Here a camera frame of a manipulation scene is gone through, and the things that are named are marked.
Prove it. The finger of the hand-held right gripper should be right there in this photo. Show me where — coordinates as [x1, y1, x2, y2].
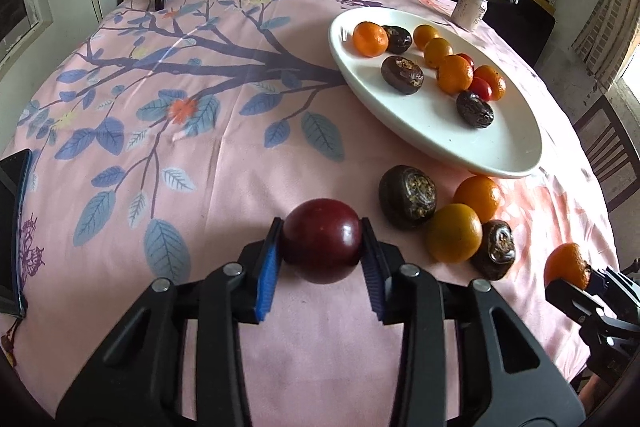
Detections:
[545, 279, 601, 323]
[590, 267, 640, 308]

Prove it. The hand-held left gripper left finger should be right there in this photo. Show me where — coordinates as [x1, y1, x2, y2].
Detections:
[55, 217, 283, 427]

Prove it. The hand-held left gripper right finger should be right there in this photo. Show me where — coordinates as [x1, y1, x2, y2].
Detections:
[361, 218, 586, 427]

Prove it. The dark red plum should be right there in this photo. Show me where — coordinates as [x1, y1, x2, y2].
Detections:
[280, 198, 365, 285]

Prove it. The dark purple mangosteen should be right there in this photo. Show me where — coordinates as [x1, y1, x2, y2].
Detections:
[456, 90, 495, 129]
[378, 165, 438, 229]
[380, 55, 425, 96]
[381, 25, 413, 55]
[470, 220, 517, 282]

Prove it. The yellowish tangerine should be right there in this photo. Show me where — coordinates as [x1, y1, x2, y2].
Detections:
[426, 203, 483, 265]

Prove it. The white round plate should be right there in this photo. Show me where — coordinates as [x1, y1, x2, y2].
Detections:
[327, 7, 543, 179]

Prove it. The pink floral tablecloth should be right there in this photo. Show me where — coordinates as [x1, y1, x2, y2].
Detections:
[0, 0, 621, 427]

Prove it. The dark wooden slat chair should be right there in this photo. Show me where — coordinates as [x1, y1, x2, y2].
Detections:
[574, 94, 640, 212]

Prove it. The bright window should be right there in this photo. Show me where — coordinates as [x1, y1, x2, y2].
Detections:
[615, 52, 640, 108]

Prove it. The black smartphone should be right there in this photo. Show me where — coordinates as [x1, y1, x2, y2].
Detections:
[0, 148, 33, 318]

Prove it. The beige patterned curtain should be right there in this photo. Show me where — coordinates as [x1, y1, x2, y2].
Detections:
[570, 0, 640, 82]

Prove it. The pale drink can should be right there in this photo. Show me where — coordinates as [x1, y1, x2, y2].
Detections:
[452, 0, 488, 32]

